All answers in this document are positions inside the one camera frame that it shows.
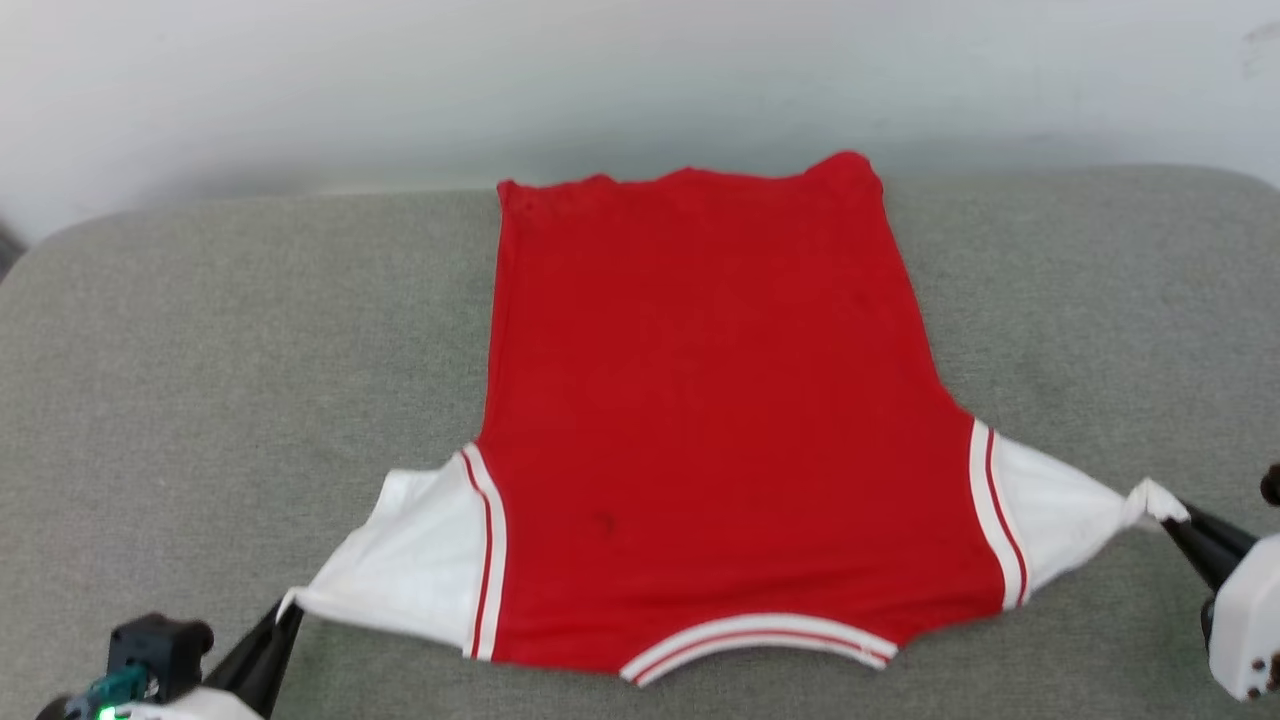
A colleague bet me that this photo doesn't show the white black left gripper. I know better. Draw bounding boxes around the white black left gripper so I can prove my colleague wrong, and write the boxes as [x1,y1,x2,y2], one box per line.
[120,600,305,720]

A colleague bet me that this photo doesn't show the teal cable connector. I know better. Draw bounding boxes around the teal cable connector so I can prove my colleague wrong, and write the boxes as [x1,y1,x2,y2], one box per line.
[64,664,153,720]

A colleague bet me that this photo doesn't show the grey fabric sofa cushion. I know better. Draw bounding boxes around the grey fabric sofa cushion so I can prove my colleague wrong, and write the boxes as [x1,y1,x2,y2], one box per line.
[0,165,1280,720]

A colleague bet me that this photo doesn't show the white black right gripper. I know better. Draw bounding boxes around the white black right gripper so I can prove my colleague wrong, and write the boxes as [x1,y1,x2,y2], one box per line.
[1159,502,1280,702]

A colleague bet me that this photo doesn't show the red basketball jersey white sleeves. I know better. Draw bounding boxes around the red basketball jersey white sleeves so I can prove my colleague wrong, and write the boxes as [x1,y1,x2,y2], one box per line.
[278,150,1192,689]

